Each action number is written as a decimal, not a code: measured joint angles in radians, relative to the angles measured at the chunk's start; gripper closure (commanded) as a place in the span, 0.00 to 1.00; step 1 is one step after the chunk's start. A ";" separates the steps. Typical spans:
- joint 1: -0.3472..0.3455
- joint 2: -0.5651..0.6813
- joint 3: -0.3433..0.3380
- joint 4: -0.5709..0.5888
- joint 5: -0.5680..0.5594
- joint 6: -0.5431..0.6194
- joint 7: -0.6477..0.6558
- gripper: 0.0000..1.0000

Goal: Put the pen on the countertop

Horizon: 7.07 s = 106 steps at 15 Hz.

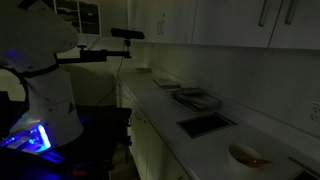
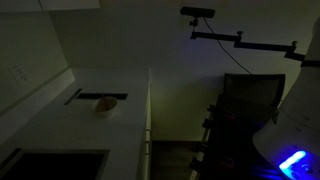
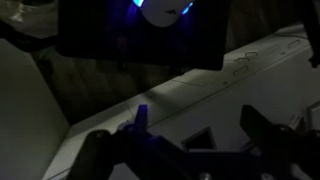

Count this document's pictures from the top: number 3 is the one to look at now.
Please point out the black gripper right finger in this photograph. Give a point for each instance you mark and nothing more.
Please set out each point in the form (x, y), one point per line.
(282, 147)

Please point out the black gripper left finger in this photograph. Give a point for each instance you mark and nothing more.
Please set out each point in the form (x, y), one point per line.
(148, 157)

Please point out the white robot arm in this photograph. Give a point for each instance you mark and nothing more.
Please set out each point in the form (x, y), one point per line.
(174, 32)

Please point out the white lower cabinet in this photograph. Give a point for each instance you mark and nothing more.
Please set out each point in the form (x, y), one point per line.
(272, 74)

